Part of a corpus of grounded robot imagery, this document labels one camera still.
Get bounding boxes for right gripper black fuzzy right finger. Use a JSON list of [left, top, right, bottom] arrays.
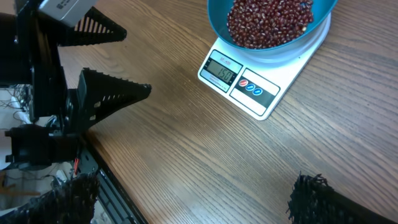
[[287, 174, 395, 224]]

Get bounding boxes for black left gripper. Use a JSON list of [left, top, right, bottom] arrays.
[[1, 1, 152, 131]]

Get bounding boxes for right gripper black fuzzy left finger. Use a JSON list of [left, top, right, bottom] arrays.
[[1, 172, 100, 224]]

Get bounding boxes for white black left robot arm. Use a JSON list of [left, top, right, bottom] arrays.
[[1, 0, 152, 223]]

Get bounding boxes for white digital kitchen scale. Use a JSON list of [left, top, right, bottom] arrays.
[[198, 14, 331, 121]]

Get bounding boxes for teal plastic bowl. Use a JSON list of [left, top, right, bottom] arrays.
[[207, 0, 338, 52]]

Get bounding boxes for red beans in bowl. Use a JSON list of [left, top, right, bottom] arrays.
[[226, 0, 313, 49]]

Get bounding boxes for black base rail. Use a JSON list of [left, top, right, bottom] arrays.
[[77, 135, 148, 224]]

